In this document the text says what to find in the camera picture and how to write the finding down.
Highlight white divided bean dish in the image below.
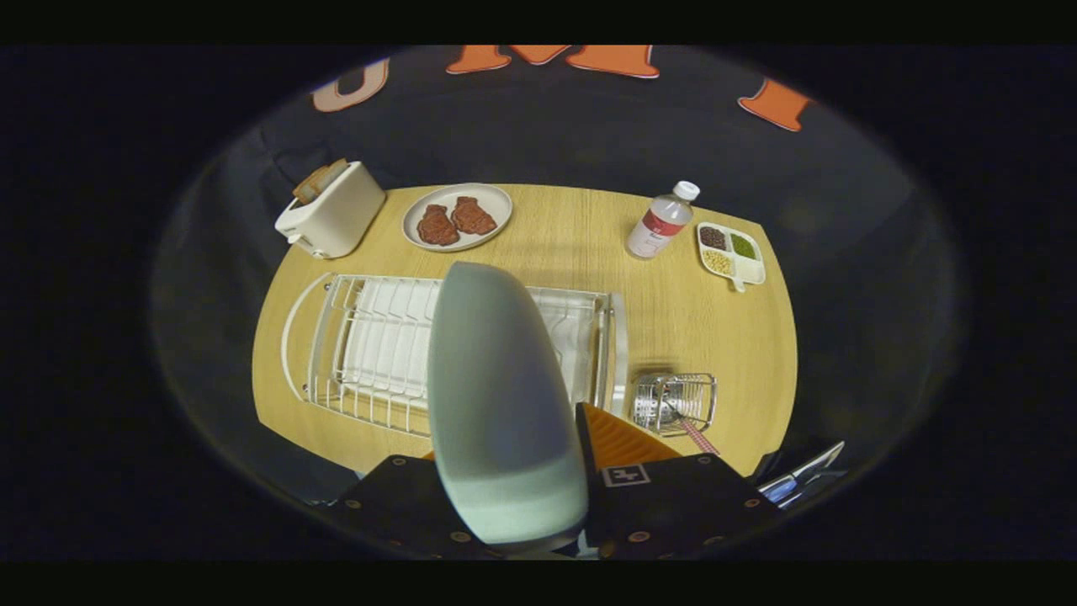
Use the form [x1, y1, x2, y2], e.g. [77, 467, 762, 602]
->
[696, 221, 767, 293]

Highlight grey plate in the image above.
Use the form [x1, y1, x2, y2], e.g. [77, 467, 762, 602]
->
[401, 183, 513, 253]

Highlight toast slices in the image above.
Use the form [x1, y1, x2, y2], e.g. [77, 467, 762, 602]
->
[292, 158, 349, 205]

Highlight white ribbed drip tray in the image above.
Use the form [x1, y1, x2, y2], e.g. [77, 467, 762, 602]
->
[339, 278, 608, 415]

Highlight white toaster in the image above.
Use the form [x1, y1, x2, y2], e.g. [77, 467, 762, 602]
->
[274, 160, 387, 260]

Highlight clear plastic bottle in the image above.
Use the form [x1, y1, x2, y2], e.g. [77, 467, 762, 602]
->
[626, 181, 701, 259]

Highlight pale green plate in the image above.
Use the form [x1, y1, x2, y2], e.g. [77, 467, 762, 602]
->
[427, 261, 590, 546]

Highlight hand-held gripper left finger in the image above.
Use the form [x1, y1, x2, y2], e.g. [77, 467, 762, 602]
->
[324, 450, 506, 561]

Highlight brown meat piece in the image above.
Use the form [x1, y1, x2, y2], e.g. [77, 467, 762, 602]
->
[451, 196, 498, 236]
[416, 204, 461, 247]

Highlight small metal wire basket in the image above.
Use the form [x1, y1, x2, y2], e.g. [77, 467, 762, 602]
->
[630, 372, 719, 438]

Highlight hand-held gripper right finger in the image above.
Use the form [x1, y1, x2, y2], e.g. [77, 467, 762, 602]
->
[575, 402, 783, 561]

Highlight white wire dish rack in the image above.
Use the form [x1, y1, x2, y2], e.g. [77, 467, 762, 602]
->
[281, 271, 630, 439]

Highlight black backdrop cloth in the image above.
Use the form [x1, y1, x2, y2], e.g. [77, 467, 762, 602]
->
[151, 45, 960, 523]

